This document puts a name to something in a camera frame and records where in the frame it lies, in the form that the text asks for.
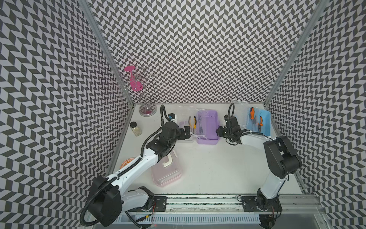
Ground purple toolbox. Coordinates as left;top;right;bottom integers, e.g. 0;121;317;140
174;104;220;145

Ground pink toolbox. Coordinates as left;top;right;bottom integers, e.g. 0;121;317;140
152;150;182;187

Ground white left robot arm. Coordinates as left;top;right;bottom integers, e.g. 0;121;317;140
79;105;191;228

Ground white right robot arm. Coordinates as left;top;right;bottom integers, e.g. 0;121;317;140
216;103;302;214

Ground blue toolbox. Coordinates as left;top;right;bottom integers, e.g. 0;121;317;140
231;100;271;136

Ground silver ratchet wrench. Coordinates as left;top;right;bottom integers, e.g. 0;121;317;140
198;116;204;135

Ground yellow black pliers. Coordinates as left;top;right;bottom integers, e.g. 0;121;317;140
188;116;197;135

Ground glass jar black lid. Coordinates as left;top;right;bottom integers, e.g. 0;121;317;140
130;121;142;136

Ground orange patterned plate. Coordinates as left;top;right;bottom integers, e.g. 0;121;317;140
120;157;134;169

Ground pink glass on rack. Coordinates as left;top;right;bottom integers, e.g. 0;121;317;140
124;65;143;92

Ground orange handled screwdriver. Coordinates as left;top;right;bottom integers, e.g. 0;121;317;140
250;107;256;125

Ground orange handled pliers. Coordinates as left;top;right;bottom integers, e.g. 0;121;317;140
257;116;263;133

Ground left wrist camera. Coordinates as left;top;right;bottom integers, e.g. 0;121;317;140
168;113;178;123

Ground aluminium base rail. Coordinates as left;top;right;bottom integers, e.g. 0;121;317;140
130;194;332;229

